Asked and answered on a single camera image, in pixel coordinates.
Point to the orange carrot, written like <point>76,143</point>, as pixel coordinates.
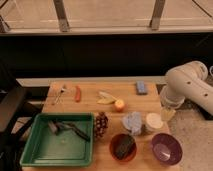
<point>78,94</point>

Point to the purple bowl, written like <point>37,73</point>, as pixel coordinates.
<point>166,149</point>

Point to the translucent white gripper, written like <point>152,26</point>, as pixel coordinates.
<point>170,99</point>

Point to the dark sponge in bowl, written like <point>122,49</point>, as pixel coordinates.
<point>124,146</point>

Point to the black brush in tray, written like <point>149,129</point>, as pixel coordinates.
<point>57,127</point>

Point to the orange bowl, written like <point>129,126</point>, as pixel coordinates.
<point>113,144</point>

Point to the yellow banana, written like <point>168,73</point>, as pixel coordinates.
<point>106,98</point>

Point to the small metal utensil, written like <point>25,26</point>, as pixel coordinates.
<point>62,90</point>

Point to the blue sponge block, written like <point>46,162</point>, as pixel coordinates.
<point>141,88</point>

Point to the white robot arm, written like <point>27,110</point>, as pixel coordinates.
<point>188,81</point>

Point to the green plastic tray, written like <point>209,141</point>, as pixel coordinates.
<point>44,148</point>

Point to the crumpled blue white cloth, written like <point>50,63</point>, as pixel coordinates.
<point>133,123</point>

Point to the orange yellow apple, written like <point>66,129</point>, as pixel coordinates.
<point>119,105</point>

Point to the black chair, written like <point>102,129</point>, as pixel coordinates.
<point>12,106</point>

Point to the white paper cup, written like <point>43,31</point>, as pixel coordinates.
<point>153,122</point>

